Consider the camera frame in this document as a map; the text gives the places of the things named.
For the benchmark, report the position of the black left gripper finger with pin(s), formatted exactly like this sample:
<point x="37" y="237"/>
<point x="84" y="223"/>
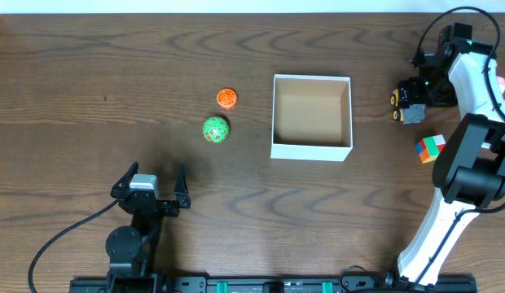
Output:
<point x="180" y="189"/>
<point x="124" y="181"/>

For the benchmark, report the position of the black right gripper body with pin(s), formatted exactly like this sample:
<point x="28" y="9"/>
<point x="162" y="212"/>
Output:
<point x="436" y="90"/>

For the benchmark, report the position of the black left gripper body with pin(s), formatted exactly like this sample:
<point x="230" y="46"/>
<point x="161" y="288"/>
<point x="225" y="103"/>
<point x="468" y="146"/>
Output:
<point x="151" y="206"/>

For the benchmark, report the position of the yellow grey toy car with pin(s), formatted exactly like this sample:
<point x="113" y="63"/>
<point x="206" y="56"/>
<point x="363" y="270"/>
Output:
<point x="404" y="112"/>

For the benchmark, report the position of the multicolour puzzle cube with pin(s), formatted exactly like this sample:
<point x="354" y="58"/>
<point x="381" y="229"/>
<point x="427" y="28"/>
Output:
<point x="429" y="148"/>

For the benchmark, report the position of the pink white duck toy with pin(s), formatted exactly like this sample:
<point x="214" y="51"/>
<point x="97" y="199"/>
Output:
<point x="501" y="83"/>

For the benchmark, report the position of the green ball with red numbers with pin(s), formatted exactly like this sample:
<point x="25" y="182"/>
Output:
<point x="216" y="129"/>

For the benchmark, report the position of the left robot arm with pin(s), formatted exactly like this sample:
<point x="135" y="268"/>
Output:
<point x="131" y="248"/>

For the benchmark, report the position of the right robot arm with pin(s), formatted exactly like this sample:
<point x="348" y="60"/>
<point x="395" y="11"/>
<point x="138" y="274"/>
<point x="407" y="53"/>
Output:
<point x="469" y="171"/>

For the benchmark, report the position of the orange round cap toy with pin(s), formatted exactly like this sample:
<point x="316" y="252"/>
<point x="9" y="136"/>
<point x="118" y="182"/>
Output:
<point x="227" y="98"/>

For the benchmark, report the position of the white cardboard box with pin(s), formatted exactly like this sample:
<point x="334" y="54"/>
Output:
<point x="311" y="118"/>

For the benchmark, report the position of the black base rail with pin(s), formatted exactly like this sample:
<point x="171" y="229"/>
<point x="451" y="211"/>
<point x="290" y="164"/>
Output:
<point x="349" y="283"/>

